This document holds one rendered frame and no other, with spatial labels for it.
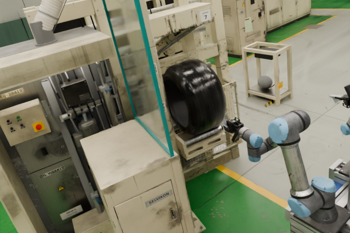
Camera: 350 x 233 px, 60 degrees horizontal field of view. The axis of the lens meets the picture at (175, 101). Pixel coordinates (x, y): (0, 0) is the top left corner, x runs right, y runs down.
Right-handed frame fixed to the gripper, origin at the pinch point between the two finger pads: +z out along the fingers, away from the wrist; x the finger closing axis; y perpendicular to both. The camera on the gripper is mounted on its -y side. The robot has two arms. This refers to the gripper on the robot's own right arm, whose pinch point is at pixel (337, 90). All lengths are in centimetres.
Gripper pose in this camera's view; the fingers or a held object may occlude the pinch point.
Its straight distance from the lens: 249.8
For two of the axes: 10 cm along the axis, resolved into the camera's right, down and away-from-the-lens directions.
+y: 3.1, 8.5, 4.3
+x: 9.3, -3.7, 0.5
